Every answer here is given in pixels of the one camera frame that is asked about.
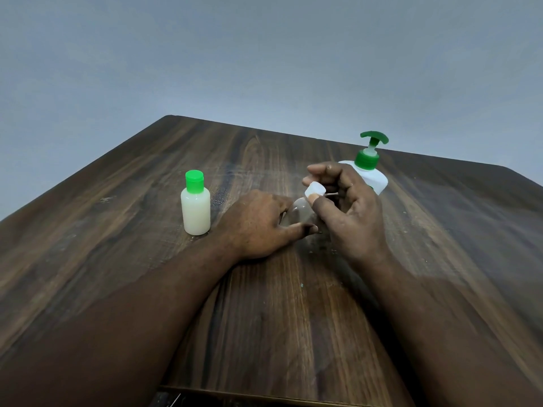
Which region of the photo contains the person's left hand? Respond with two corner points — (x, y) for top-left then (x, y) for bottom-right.
(211, 189), (320, 261)

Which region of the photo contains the person's right hand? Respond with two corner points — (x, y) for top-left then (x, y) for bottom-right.
(301, 162), (392, 269)

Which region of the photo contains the white hand sanitizer pump bottle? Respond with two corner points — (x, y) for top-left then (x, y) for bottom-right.
(338, 131), (390, 196)

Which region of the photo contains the small clear bottle white cap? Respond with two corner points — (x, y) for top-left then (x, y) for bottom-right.
(279, 197), (325, 241)

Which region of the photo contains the small clear bottle green-capped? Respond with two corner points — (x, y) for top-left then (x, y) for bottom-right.
(180, 188), (212, 236)

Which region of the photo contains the green bottle cap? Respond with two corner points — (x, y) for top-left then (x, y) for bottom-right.
(185, 170), (205, 194)

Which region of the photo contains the person's right forearm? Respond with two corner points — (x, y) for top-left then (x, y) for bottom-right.
(360, 252), (543, 407)

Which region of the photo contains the person's left forearm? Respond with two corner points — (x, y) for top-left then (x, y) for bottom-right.
(0, 237), (243, 407)

